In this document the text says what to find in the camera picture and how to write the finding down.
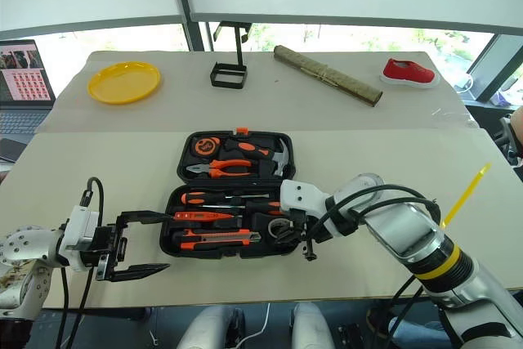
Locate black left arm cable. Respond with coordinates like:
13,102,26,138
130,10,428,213
56,177,105,349

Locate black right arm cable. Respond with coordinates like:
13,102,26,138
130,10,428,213
303,184,443,349

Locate red shoe with white sole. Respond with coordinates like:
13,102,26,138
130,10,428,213
379,58,442,90

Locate yellow plastic strap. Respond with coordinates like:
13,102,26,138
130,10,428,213
442,162,492,228

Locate grey black tape roll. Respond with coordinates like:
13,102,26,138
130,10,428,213
266,217,293,242

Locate screwdriver with orange black handle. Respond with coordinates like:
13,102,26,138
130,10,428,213
201,198,284,212
179,190,270,205

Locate thin white cable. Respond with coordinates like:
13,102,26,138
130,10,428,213
244,302,271,349

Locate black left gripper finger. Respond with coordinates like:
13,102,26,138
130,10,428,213
110,262,171,284
118,209,173,226

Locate silver rounded robot knee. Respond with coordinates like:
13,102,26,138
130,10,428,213
291,301,349,349
177,303,247,349

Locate orange black utility knife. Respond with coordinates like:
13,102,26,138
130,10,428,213
171,229,263,252

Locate black metal hanger stand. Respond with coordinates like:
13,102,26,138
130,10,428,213
209,20,253,91

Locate black tool case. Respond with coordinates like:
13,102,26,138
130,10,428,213
159,127,311,261

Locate beige table cover sheet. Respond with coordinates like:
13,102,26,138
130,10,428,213
36,50,480,135

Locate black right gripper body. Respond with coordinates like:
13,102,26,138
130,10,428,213
285,208,334,264

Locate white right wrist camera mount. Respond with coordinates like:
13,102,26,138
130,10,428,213
279,178,334,217

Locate orange voltage tester pen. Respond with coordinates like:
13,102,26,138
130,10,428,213
171,210,239,221

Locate rolled bamboo mat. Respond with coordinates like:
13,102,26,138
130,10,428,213
273,43,384,109

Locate dark slanted window frame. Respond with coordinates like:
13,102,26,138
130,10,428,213
467,34,523,103

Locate hammer with orange black handle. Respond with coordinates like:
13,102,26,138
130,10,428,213
221,136,293,177

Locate white charger with cable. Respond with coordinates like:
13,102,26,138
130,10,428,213
452,72,474,93

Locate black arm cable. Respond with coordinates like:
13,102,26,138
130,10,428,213
303,184,443,349
56,177,105,349

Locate pliers with orange handles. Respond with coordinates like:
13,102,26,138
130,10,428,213
186,159,254,180

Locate black table foot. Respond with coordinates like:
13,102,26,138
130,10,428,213
43,306,149,322

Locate orange black tape measure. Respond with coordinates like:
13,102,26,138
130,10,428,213
192,136,219,158

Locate grey chair part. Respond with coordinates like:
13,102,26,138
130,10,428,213
495,115,520,163

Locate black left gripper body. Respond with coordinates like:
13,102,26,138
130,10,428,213
95,211,130,283

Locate yellow plastic plate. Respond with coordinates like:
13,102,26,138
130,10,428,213
87,60,162,105

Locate grey laptop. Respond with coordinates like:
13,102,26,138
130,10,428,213
0,38,56,138

